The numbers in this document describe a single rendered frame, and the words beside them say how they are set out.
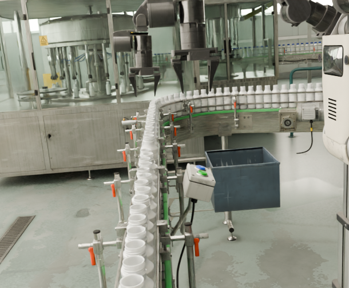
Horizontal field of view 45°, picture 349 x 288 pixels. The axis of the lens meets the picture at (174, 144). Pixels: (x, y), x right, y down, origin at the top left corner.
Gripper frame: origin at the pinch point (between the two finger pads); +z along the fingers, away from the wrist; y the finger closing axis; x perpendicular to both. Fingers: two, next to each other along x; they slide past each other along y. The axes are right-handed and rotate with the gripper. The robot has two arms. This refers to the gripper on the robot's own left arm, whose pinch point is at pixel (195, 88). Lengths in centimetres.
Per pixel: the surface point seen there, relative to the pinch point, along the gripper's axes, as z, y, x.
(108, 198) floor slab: 137, -73, 322
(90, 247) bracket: 32.9, -26.6, -10.3
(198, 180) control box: 29.3, 0.7, 21.5
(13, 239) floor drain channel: 138, -144, 240
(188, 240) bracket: 32.5, -4.6, -11.3
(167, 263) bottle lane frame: 40.4, -9.7, -6.2
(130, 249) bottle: 24.0, -15.4, -30.9
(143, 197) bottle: 24.2, -14.3, -3.9
